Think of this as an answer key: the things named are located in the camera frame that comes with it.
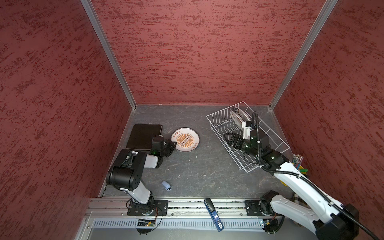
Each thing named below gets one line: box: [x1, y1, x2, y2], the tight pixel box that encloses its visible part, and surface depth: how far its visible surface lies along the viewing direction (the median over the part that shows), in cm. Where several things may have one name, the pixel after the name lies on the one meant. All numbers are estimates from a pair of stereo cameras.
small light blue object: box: [161, 180, 172, 191], surface depth 81 cm
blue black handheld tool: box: [204, 197, 225, 232], surface depth 71 cm
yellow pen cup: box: [292, 153, 309, 176], surface depth 77 cm
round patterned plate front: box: [170, 127, 200, 153], surface depth 101 cm
